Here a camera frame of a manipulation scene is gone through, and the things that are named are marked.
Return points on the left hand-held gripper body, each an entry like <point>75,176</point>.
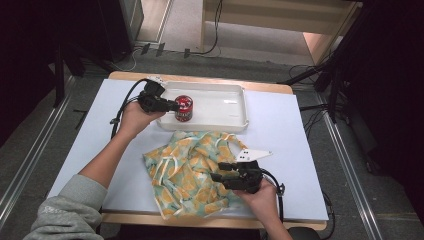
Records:
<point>151,98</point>

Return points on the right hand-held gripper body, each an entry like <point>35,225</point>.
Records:
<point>248,176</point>

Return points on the red can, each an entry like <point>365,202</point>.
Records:
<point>185,113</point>

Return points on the orange print cloth bag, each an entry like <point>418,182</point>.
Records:
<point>186,180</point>

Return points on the white plastic tray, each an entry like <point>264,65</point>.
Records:
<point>220,106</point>

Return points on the person's left hand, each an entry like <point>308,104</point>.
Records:
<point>135,120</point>

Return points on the person's right hand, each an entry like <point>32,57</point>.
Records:
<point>263,201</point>

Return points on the black cabinet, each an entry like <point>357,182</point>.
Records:
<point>110,26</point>

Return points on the black metal stand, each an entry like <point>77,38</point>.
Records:
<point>60,76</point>

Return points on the light wooden desk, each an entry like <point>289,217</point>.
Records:
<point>266,20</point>

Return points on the black tripod stand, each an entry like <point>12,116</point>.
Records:
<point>328,70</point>

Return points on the person's grey sweatshirt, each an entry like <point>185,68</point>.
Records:
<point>70,210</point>

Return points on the metal floor rail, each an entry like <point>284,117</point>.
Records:
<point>350,176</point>
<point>36,140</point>

